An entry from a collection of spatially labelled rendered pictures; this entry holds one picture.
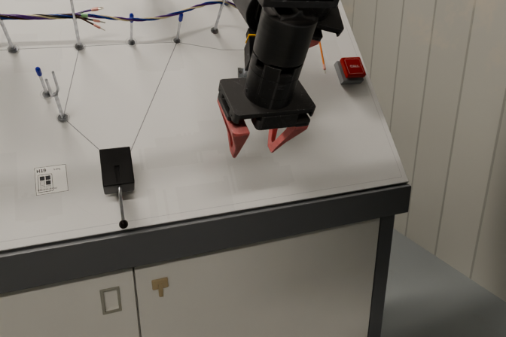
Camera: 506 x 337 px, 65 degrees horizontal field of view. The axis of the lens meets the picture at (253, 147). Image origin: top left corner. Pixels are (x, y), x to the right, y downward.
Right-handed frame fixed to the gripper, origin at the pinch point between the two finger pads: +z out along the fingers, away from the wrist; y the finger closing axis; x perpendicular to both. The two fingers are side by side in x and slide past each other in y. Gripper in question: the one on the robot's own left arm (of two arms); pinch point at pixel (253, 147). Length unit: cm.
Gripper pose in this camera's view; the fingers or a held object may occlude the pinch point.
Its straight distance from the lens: 53.2
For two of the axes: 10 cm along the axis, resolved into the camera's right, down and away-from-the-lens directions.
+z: -1.9, 6.9, 7.0
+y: -9.2, 1.2, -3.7
